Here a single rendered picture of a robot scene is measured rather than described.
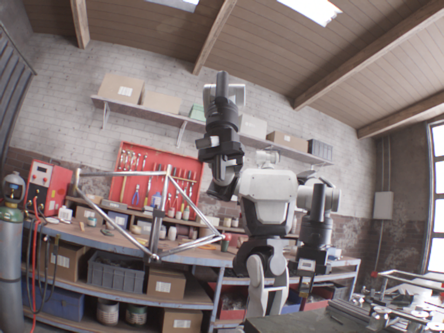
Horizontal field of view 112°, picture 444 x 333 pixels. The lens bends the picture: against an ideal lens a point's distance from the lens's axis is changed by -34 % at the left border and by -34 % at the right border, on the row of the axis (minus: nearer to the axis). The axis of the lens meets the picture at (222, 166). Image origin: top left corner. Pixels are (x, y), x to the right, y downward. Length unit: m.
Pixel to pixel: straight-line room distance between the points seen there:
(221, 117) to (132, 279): 1.33
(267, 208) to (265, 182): 0.11
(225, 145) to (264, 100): 2.38
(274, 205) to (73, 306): 1.53
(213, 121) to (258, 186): 0.49
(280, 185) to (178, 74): 1.96
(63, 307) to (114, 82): 1.96
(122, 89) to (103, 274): 1.58
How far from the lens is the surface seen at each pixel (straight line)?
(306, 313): 0.79
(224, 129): 0.57
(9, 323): 1.85
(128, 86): 2.25
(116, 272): 1.65
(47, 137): 2.58
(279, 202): 0.99
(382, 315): 0.65
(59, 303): 1.88
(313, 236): 0.60
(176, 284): 1.69
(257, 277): 0.97
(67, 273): 1.72
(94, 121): 2.45
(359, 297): 0.90
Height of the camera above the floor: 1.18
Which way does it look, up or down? 10 degrees up
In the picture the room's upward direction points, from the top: 10 degrees clockwise
